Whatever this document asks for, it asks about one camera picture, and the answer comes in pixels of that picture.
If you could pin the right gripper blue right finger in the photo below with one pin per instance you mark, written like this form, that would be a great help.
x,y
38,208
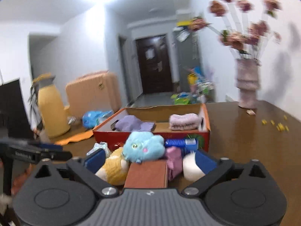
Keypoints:
x,y
204,162

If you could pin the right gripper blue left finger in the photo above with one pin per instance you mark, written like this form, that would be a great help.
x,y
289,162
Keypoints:
x,y
94,161

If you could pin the white round sponge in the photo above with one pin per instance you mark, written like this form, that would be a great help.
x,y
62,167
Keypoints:
x,y
191,171

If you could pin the packaged snack cake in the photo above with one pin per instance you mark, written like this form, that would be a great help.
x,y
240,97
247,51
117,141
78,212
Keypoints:
x,y
100,146

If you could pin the yellow white alpaca plush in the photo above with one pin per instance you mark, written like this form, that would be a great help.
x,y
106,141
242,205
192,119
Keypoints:
x,y
115,169

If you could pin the blue plush toy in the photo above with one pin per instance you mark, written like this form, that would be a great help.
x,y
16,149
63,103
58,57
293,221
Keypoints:
x,y
143,146

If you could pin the brown sponge block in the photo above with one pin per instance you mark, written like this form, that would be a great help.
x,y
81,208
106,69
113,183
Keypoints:
x,y
147,175

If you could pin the blue white carton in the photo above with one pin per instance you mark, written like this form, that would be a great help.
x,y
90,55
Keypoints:
x,y
185,145

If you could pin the orange shoehorn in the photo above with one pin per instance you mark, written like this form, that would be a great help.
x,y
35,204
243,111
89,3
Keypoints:
x,y
76,138

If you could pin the red cardboard box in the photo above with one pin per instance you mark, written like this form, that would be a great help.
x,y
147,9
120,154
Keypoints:
x,y
159,115

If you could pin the black monitor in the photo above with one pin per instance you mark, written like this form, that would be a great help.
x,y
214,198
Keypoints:
x,y
13,113

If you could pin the yellow thermos jug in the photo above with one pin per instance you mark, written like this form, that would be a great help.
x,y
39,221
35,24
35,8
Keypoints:
x,y
50,105

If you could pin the blue tissue pack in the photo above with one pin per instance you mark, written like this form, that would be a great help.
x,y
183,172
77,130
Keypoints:
x,y
93,118

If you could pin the pink folded towel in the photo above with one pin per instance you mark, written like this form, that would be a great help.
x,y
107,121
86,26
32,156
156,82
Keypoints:
x,y
190,121

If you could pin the purple folded towel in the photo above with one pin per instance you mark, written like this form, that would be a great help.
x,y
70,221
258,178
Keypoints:
x,y
131,123

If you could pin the peach suitcase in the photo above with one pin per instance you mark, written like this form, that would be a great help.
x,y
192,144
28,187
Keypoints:
x,y
97,91

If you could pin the cluttered storage rack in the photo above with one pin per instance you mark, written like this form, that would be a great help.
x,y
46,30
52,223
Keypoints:
x,y
201,90

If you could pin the yellow crumbs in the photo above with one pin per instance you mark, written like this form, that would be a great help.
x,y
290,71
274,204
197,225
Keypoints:
x,y
281,127

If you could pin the pink ribbed vase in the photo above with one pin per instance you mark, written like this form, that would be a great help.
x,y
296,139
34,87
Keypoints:
x,y
248,82

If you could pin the dark brown door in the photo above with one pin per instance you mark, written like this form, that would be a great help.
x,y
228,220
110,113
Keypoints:
x,y
154,64

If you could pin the grey refrigerator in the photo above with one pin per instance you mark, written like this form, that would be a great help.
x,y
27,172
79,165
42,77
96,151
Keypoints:
x,y
187,54

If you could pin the dried pink flowers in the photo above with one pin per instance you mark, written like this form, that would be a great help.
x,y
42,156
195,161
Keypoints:
x,y
245,37

